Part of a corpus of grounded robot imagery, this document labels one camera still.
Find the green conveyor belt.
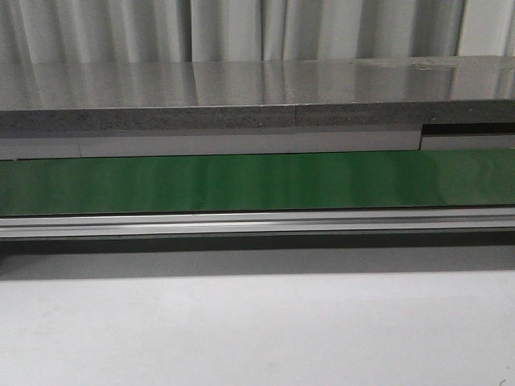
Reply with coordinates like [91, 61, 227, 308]
[1, 149, 514, 216]

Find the grey speckled stone counter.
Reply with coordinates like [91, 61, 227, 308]
[0, 55, 515, 161]

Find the white pleated curtain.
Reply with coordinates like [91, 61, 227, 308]
[1, 1, 514, 64]

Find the aluminium conveyor side rail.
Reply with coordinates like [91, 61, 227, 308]
[1, 206, 514, 241]

